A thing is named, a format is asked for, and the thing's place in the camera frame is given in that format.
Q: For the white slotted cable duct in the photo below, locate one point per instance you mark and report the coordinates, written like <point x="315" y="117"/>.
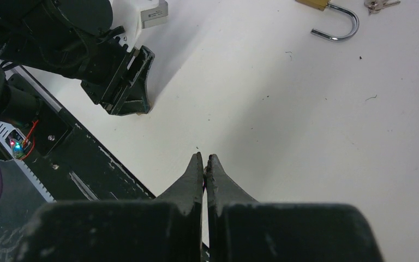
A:
<point x="5" y="130"/>

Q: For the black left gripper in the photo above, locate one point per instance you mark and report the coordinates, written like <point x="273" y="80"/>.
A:
<point x="124" y="92"/>

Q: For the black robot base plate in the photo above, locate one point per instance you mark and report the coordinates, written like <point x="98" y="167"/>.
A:
<point x="67" y="158"/>

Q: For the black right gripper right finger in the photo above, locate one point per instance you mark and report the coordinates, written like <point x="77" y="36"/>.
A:
<point x="244" y="229"/>

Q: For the large brass padlock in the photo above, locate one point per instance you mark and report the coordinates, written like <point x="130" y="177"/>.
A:
<point x="338" y="24"/>

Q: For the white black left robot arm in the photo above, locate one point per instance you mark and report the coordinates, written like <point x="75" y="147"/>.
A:
<point x="76" y="40"/>

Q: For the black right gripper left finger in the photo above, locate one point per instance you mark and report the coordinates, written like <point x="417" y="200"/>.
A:
<point x="167" y="228"/>

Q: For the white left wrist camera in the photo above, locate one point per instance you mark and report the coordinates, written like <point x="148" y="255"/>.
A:
<point x="136" y="15"/>

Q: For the silver key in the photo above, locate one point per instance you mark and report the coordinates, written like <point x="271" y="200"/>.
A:
<point x="376" y="6"/>

